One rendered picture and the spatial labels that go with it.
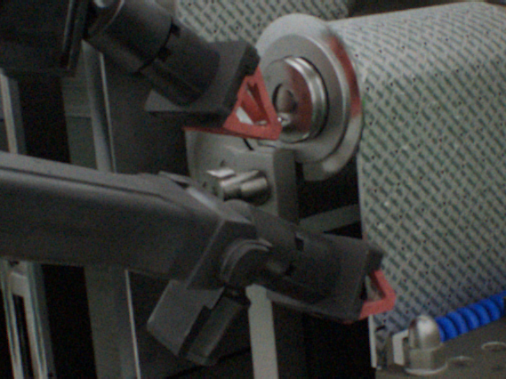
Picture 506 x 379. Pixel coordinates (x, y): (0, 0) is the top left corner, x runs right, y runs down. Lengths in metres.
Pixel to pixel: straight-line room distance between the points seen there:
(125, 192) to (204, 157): 0.43
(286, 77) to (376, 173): 0.11
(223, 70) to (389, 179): 0.19
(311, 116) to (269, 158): 0.06
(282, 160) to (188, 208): 0.26
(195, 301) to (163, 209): 0.14
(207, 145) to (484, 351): 0.34
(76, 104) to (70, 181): 1.28
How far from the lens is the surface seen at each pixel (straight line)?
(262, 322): 1.05
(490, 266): 1.12
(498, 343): 1.02
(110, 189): 0.71
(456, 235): 1.08
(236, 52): 0.91
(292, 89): 0.99
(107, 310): 1.66
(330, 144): 0.98
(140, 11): 0.87
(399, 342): 0.97
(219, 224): 0.78
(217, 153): 1.11
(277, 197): 1.01
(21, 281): 1.26
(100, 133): 1.30
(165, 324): 0.88
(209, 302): 0.86
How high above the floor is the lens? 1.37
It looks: 11 degrees down
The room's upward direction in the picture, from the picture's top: 5 degrees counter-clockwise
